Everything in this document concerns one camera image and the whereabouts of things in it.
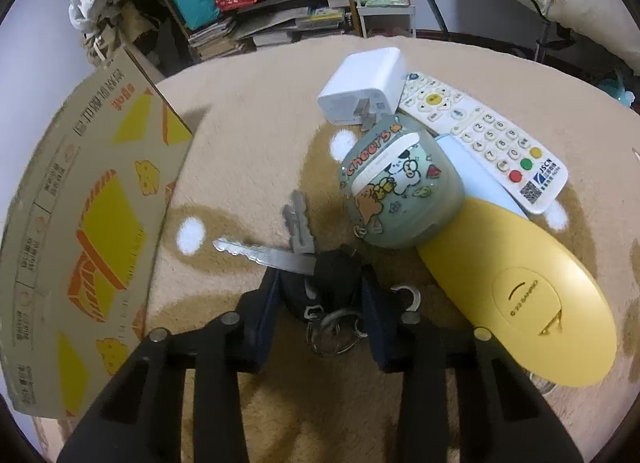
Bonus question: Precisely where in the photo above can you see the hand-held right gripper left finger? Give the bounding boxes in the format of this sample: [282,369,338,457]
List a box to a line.
[56,268,283,463]

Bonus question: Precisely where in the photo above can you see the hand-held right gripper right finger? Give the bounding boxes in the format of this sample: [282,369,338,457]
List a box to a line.
[360,263,585,463]

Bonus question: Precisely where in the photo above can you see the bunch of keys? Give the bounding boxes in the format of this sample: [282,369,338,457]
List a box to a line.
[212,191,422,359]

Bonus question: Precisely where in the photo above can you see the cardboard box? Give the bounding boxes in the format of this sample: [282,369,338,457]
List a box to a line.
[0,45,197,419]

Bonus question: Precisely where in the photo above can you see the large white charger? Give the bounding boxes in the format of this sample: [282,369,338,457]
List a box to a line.
[316,47,408,128]

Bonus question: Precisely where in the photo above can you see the green cartoon earbud case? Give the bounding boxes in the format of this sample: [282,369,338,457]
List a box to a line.
[336,113,466,249]

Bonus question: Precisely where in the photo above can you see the yellow oval case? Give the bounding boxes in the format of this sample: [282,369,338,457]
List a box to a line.
[416,198,617,388]

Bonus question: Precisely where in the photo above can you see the light blue flat case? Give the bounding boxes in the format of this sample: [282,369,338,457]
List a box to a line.
[434,134,530,220]

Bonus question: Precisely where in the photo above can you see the white remote control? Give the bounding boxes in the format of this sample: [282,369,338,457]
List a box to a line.
[398,72,569,215]

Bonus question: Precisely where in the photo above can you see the stack of old books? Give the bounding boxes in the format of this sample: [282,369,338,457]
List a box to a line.
[187,15,246,61]

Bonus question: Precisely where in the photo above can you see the pile of books and magazines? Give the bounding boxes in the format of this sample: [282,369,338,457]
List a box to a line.
[250,5,351,46]

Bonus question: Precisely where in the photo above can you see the dark hanging garment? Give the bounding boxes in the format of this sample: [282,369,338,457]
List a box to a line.
[125,0,201,78]

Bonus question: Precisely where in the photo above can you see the flattened cardboard sheets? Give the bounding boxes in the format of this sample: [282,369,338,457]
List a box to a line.
[235,0,346,38]

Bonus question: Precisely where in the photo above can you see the khaki trousers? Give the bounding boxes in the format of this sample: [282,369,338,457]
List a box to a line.
[82,0,151,74]

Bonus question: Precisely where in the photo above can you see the teal plastic object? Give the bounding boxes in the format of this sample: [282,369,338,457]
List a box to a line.
[597,68,638,106]

